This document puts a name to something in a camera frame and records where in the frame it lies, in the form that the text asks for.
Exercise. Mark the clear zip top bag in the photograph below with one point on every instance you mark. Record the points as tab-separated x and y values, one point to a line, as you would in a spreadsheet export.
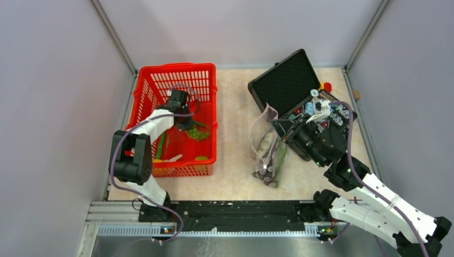
260	128

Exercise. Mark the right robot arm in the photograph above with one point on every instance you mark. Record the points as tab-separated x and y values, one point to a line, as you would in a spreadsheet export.
389	217

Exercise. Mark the open black foam case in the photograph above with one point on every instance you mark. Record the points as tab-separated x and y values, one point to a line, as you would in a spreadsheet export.
292	88

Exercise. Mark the red plastic basket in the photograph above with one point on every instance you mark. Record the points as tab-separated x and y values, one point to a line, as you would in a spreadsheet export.
180	146

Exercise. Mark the red grape bunch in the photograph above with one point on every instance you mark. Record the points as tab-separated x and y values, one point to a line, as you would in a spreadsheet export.
268	174

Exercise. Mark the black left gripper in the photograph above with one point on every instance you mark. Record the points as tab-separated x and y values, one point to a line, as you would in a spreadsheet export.
186	126

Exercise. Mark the green lime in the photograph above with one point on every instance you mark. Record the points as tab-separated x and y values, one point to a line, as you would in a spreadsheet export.
201	159

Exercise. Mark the red round object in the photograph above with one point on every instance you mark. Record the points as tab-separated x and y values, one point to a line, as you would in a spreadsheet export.
326	86

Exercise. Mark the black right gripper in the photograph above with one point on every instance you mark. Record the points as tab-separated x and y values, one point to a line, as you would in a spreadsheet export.
282	127

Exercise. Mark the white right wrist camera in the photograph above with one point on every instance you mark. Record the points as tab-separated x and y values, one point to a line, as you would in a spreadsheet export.
322	111

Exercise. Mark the green leafy vegetable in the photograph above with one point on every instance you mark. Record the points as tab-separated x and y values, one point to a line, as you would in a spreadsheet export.
279	159

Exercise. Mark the toy fish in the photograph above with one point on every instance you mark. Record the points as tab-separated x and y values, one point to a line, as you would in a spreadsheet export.
266	144

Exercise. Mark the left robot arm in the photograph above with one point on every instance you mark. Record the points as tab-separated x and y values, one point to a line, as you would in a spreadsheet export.
130	166

